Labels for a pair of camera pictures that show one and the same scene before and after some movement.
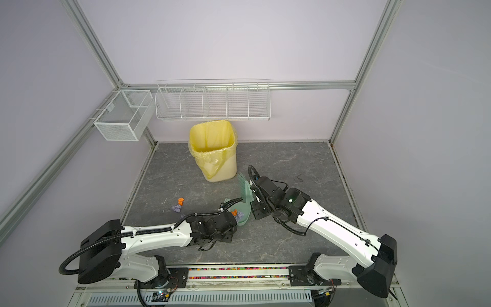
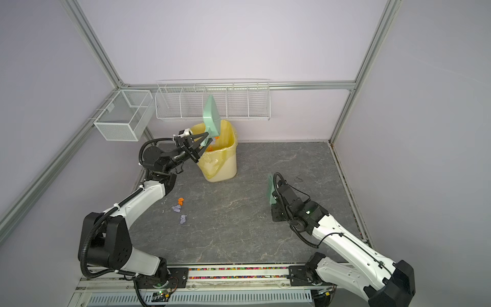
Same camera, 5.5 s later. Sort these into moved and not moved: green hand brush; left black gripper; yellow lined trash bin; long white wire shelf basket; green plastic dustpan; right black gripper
Moved: green hand brush; green plastic dustpan; right black gripper; left black gripper
Not moved: long white wire shelf basket; yellow lined trash bin
